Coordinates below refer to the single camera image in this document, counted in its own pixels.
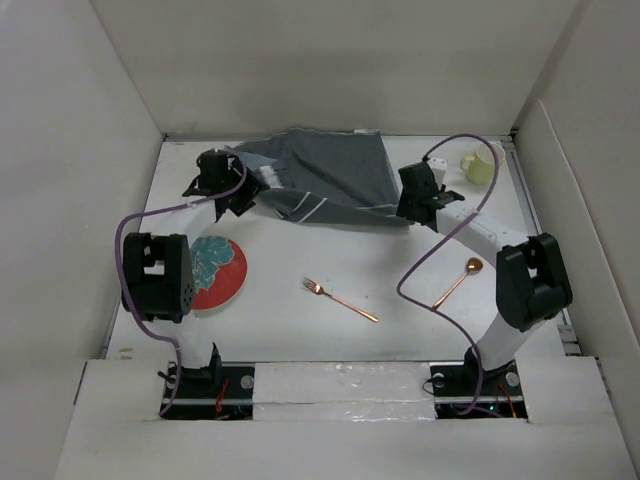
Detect grey striped cloth placemat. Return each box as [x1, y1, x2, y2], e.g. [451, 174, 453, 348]
[225, 128, 410, 228]

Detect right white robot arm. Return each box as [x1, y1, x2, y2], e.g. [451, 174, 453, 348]
[397, 162, 573, 394]

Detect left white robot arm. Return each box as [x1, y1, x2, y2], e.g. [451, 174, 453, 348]
[114, 149, 262, 397]

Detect red and teal round plate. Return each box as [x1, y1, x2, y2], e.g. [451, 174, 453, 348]
[190, 236, 248, 311]

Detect yellow-green mug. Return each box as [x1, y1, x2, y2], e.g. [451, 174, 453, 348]
[459, 142, 506, 186]

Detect copper spoon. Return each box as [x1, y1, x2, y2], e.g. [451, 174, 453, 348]
[432, 257, 484, 310]

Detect copper fork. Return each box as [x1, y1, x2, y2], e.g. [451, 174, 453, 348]
[302, 277, 379, 323]

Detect white foam front board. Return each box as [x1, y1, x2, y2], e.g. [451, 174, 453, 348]
[74, 355, 616, 436]

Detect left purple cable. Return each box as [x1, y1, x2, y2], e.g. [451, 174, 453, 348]
[114, 159, 249, 416]

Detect purple cable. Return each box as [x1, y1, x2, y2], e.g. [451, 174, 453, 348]
[114, 159, 249, 416]
[396, 132, 509, 416]

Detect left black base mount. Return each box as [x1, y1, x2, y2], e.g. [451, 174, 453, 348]
[160, 363, 256, 421]

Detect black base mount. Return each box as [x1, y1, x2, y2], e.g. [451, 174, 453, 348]
[422, 361, 528, 420]
[160, 363, 256, 421]

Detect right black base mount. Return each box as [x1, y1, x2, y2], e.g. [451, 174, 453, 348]
[422, 361, 528, 420]

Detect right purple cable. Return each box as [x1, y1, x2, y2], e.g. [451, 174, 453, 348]
[396, 132, 509, 416]

